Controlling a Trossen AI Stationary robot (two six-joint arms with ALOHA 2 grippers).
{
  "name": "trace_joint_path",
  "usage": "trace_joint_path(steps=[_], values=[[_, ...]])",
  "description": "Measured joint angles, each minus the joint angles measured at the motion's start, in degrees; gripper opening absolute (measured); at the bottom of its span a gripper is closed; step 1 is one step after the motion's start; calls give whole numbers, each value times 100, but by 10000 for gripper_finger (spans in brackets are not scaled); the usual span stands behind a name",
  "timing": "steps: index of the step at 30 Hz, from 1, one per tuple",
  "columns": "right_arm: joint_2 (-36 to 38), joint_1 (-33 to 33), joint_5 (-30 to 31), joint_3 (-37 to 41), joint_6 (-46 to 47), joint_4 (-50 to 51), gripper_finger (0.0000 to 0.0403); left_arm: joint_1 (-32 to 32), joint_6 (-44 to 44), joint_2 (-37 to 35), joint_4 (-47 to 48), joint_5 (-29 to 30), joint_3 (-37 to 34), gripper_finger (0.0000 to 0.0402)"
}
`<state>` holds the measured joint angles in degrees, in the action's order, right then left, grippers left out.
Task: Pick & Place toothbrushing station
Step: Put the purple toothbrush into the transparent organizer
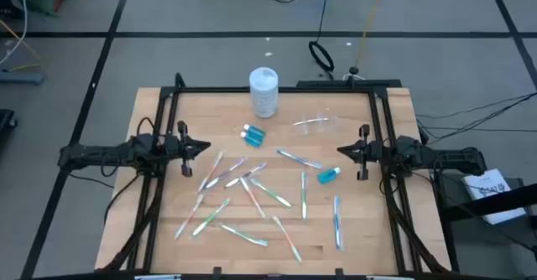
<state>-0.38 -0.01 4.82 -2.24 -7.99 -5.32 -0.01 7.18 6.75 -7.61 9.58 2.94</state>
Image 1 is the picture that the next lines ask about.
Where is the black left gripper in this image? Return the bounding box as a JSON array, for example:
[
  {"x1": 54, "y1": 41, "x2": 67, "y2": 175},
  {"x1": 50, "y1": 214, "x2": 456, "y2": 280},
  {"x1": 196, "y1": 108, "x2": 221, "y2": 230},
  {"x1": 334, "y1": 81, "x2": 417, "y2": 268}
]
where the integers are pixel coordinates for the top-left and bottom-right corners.
[{"x1": 164, "y1": 120, "x2": 212, "y2": 179}]

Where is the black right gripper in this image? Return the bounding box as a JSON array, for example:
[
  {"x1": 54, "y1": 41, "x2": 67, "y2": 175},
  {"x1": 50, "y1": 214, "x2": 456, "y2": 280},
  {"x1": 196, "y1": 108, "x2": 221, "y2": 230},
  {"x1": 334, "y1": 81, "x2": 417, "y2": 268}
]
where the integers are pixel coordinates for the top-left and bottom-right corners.
[{"x1": 336, "y1": 123, "x2": 385, "y2": 182}]

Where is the orange packaged toothbrush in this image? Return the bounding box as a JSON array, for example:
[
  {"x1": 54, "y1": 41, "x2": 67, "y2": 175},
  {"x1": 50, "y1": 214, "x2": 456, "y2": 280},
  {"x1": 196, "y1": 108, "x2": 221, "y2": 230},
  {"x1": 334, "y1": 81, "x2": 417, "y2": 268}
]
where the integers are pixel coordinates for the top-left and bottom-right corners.
[
  {"x1": 271, "y1": 215, "x2": 304, "y2": 265},
  {"x1": 196, "y1": 148, "x2": 227, "y2": 194},
  {"x1": 174, "y1": 193, "x2": 206, "y2": 241},
  {"x1": 238, "y1": 176, "x2": 267, "y2": 220}
]

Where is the blue packaged toothbrush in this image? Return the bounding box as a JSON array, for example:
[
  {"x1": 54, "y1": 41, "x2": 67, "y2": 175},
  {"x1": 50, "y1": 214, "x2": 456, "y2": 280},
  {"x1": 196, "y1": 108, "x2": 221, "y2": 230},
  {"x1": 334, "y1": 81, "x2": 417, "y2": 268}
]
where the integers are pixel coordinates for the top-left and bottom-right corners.
[
  {"x1": 275, "y1": 148, "x2": 324, "y2": 170},
  {"x1": 333, "y1": 194, "x2": 344, "y2": 251}
]

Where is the green packaged toothbrush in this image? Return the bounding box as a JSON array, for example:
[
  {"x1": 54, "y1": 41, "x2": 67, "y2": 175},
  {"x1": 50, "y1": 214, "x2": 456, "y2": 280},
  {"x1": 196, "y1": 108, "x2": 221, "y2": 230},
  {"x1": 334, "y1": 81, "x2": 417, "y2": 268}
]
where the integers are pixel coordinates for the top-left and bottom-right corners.
[
  {"x1": 249, "y1": 178, "x2": 294, "y2": 209},
  {"x1": 217, "y1": 222, "x2": 269, "y2": 247},
  {"x1": 190, "y1": 198, "x2": 232, "y2": 238},
  {"x1": 300, "y1": 170, "x2": 309, "y2": 221}
]

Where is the clear plastic cup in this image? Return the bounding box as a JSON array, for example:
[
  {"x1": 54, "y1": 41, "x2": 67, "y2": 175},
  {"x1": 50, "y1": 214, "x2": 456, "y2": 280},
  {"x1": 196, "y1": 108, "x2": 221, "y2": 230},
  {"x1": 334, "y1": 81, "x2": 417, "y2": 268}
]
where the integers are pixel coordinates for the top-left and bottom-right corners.
[{"x1": 292, "y1": 112, "x2": 339, "y2": 137}]

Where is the white cylindrical canister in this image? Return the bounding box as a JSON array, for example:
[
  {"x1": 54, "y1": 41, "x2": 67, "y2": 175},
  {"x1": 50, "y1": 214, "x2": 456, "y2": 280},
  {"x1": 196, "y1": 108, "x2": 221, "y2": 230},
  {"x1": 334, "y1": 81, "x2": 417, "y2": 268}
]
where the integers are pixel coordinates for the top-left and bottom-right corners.
[{"x1": 248, "y1": 66, "x2": 279, "y2": 119}]

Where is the wooden table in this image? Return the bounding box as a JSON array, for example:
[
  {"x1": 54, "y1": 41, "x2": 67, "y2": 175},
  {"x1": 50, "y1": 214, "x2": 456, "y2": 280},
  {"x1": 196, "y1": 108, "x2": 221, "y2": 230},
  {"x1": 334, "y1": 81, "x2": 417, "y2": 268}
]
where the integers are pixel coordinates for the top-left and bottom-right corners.
[{"x1": 95, "y1": 72, "x2": 453, "y2": 277}]

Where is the black cart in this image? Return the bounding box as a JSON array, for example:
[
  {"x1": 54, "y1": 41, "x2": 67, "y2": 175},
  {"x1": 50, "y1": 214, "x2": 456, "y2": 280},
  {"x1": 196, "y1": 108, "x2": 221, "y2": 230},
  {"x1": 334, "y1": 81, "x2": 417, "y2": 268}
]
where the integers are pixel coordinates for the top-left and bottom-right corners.
[{"x1": 431, "y1": 170, "x2": 537, "y2": 280}]

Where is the white booklet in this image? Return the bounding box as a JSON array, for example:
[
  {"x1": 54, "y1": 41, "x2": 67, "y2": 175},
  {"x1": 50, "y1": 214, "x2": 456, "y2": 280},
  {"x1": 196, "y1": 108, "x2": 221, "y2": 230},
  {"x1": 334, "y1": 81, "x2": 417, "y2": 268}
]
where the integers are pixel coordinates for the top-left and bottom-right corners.
[{"x1": 461, "y1": 169, "x2": 528, "y2": 226}]

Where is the grey metal bar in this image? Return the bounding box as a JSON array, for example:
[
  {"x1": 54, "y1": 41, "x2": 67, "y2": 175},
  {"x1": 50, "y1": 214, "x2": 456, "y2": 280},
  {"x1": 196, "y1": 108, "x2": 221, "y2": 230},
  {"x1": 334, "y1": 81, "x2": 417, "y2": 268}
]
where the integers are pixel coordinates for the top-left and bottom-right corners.
[{"x1": 0, "y1": 70, "x2": 45, "y2": 86}]

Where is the black case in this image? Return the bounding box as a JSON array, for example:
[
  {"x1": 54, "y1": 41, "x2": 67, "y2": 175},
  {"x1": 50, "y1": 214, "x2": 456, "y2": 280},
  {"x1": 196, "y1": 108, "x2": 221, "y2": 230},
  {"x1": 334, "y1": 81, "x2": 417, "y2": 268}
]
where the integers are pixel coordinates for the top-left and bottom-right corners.
[{"x1": 0, "y1": 108, "x2": 18, "y2": 147}]

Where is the black arm base cable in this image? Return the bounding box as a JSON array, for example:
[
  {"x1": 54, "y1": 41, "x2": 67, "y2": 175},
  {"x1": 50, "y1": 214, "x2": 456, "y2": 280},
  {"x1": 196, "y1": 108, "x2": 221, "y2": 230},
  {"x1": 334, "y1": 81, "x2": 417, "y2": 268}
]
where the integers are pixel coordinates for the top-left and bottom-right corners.
[{"x1": 103, "y1": 173, "x2": 143, "y2": 226}]

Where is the black coiled floor cable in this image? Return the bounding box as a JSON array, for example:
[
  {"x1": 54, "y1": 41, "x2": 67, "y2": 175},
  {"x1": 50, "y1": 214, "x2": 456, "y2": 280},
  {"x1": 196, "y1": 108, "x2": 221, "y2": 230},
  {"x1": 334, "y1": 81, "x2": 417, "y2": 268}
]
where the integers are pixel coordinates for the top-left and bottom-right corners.
[{"x1": 308, "y1": 0, "x2": 336, "y2": 73}]

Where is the yellow floor cable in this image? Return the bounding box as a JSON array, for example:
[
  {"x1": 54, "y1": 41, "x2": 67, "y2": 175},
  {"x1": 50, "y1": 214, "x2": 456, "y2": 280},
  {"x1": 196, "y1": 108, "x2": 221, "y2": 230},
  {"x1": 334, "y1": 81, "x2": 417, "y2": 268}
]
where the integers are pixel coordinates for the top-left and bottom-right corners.
[
  {"x1": 355, "y1": 0, "x2": 389, "y2": 70},
  {"x1": 0, "y1": 18, "x2": 44, "y2": 73}
]

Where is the white floor cable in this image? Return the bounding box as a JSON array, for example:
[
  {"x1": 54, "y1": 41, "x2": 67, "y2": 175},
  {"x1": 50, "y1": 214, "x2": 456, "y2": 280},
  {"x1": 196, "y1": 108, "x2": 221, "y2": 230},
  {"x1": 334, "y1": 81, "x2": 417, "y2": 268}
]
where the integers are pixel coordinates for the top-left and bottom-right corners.
[{"x1": 0, "y1": 0, "x2": 29, "y2": 66}]

